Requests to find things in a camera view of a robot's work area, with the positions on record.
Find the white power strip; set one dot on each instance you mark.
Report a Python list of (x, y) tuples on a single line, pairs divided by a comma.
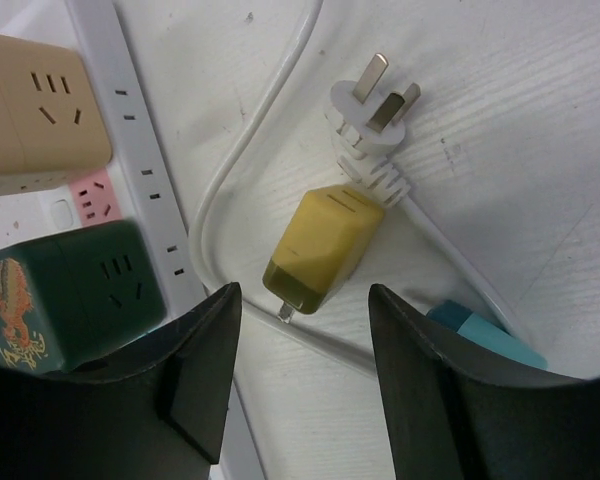
[(134, 185)]

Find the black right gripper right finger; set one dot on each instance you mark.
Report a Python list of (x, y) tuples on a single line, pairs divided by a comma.
[(455, 410)]

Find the white three-pin plug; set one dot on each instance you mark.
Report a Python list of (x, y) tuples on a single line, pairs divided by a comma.
[(367, 126)]

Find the teal USB charger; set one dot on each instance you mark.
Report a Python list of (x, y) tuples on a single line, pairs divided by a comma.
[(473, 327)]

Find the dark green cube adapter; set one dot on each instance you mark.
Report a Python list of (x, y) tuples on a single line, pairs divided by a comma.
[(74, 297)]

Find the orange cube socket adapter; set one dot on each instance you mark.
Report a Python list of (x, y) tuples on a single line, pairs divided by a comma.
[(51, 128)]

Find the yellow USB charger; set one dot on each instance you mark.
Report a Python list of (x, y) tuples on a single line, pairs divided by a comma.
[(321, 246)]

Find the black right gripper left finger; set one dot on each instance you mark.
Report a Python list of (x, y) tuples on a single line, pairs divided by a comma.
[(154, 409)]

